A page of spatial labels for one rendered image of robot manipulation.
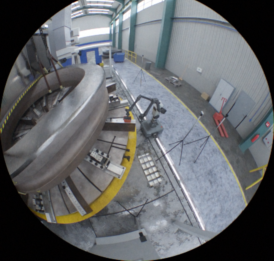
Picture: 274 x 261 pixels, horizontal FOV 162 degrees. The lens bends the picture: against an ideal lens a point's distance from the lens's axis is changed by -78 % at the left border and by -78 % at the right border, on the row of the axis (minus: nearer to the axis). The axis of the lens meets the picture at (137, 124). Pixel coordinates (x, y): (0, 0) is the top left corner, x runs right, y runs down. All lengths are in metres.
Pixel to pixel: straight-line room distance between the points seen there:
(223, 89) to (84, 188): 7.42
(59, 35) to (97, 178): 5.97
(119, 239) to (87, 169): 1.96
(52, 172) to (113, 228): 1.87
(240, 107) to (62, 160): 7.66
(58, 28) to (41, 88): 3.03
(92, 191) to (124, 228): 1.23
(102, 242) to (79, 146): 2.42
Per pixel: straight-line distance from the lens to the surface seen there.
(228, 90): 6.46
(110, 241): 2.90
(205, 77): 7.78
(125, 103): 3.61
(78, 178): 2.61
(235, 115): 6.97
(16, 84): 4.23
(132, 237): 2.78
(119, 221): 2.73
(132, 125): 2.62
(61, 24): 5.82
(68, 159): 1.87
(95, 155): 2.01
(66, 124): 1.40
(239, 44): 7.34
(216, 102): 6.81
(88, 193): 2.48
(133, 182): 2.62
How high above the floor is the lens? 2.60
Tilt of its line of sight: 49 degrees down
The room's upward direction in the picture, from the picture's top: 6 degrees clockwise
